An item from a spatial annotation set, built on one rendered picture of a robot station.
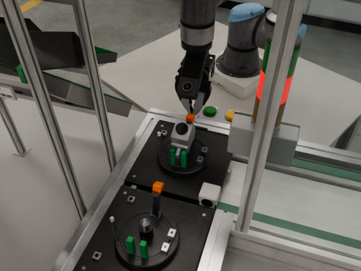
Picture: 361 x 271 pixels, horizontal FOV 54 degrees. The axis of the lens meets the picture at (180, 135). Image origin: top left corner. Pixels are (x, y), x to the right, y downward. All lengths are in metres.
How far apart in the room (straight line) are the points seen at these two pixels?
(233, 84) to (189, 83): 0.56
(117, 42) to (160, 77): 2.08
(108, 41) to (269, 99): 3.03
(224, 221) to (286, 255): 0.16
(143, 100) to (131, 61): 0.27
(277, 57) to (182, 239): 0.46
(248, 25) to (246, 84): 0.20
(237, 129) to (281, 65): 0.17
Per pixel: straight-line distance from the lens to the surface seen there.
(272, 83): 0.54
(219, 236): 0.83
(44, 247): 0.98
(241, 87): 1.30
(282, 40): 0.50
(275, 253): 0.87
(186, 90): 0.77
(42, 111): 0.70
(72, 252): 0.84
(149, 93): 1.34
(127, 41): 3.47
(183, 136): 0.83
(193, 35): 0.77
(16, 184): 1.13
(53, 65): 0.75
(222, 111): 1.10
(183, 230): 0.81
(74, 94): 0.83
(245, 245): 0.87
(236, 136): 0.65
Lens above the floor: 1.67
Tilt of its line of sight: 44 degrees down
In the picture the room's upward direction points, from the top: straight up
